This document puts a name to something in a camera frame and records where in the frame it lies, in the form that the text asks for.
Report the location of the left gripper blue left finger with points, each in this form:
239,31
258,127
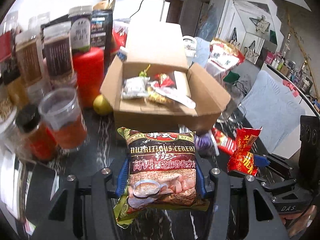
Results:
122,178

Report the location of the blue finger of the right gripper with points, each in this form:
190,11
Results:
260,161

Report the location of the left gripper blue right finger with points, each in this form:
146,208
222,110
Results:
201,175

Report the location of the red yellow snack packet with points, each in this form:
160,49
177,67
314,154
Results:
242,160

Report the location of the brown green cereal packet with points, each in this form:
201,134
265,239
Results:
161,175

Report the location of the silver purple snack bag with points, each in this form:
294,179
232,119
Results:
206,145

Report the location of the red white green snack packet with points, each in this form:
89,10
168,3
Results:
224,143

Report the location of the white bread print snack bag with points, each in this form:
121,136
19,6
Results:
134,88

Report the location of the pink rose snack pouch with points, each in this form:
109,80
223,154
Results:
177,96

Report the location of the small red snack packet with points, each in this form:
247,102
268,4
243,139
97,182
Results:
164,80

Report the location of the green lollipop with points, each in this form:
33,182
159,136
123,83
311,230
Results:
144,72

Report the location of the person's right hand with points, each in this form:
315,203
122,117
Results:
297,223

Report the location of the clear glass mug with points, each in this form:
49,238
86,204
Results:
235,110

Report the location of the light grey sofa chair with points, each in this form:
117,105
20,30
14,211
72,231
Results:
271,106

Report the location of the yellow green apple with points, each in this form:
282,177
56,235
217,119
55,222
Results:
101,106

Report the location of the yellow cracker in clear wrap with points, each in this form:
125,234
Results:
157,98

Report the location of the clear cup orange contents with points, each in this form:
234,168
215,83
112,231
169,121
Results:
62,114

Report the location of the black lid red jar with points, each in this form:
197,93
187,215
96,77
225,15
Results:
36,134

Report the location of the brown cardboard box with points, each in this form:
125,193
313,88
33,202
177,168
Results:
193,97

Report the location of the white rectangular snack box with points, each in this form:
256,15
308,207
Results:
182,83

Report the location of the large red cashew bag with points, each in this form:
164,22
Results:
223,57

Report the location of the red plastic canister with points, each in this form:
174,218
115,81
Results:
89,67

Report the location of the small white blue bottle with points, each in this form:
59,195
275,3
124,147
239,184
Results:
122,54

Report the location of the white cream water jug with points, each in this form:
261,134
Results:
190,44

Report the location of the clear jar brown contents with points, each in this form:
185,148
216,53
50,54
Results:
29,56

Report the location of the red bag behind box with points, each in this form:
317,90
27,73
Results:
119,33

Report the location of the clear jar dark label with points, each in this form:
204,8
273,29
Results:
58,51

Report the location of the black standing pouch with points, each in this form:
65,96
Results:
101,32

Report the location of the dark jar green label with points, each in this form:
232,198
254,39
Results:
80,32

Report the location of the white refrigerator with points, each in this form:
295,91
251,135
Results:
140,10

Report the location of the dark brown door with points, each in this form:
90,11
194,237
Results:
174,11

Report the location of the jar with red contents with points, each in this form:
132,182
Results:
9,28

